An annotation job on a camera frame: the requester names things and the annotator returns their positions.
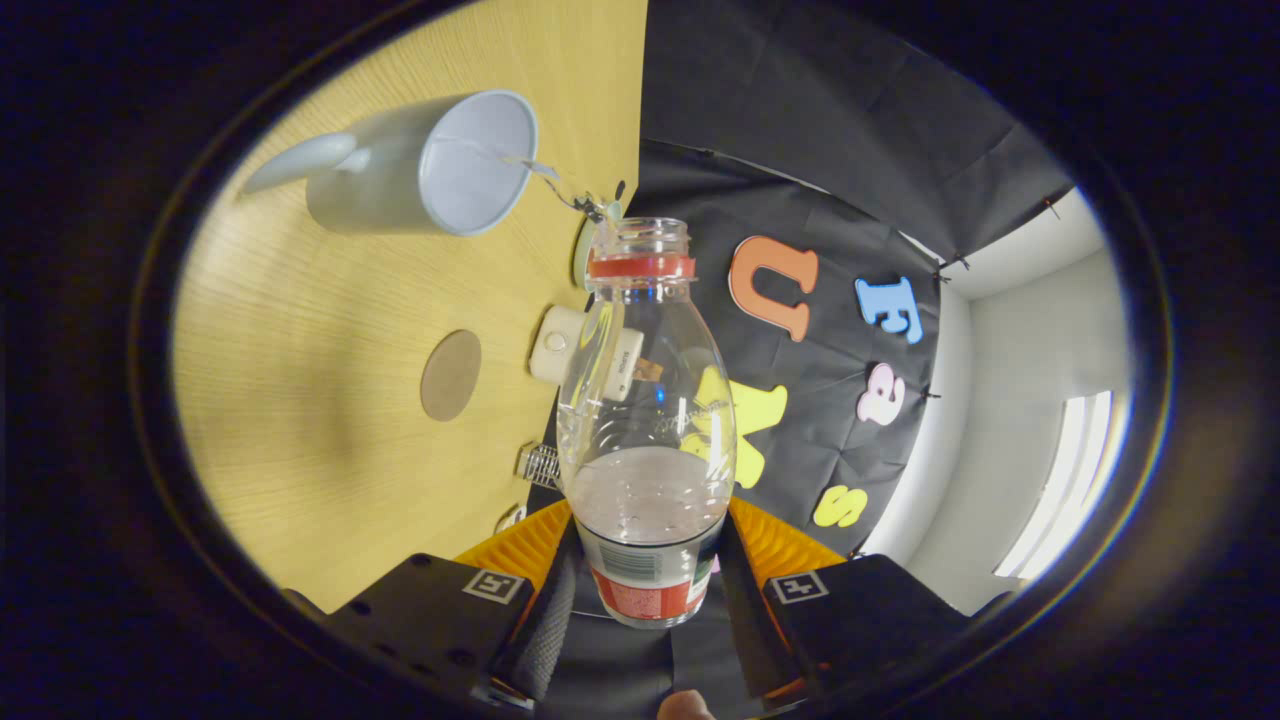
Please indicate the pale green plate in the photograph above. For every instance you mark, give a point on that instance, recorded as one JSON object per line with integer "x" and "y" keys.
{"x": 581, "y": 255}

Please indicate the clear plastic juice bottle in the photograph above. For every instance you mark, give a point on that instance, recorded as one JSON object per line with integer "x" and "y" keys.
{"x": 645, "y": 420}

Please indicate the white cup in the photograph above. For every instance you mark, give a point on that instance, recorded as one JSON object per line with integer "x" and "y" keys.
{"x": 380, "y": 180}

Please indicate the black backdrop cloth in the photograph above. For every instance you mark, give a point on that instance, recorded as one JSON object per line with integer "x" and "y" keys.
{"x": 850, "y": 100}

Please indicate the white divided dish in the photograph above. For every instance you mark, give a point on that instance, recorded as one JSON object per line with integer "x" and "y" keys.
{"x": 510, "y": 520}

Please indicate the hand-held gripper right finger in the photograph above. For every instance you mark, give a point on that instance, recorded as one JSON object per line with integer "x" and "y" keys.
{"x": 745, "y": 640}

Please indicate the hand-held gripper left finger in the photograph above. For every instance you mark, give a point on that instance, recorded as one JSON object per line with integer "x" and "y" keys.
{"x": 545, "y": 640}

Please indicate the round brown coaster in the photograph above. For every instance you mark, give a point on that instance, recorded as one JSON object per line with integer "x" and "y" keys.
{"x": 450, "y": 375}

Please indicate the wooden table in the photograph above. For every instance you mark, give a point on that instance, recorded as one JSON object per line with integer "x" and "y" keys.
{"x": 300, "y": 400}

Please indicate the white toaster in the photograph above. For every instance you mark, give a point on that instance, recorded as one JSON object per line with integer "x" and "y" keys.
{"x": 555, "y": 345}

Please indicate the metal utensil holder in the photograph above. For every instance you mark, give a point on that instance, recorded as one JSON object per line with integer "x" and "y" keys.
{"x": 540, "y": 465}

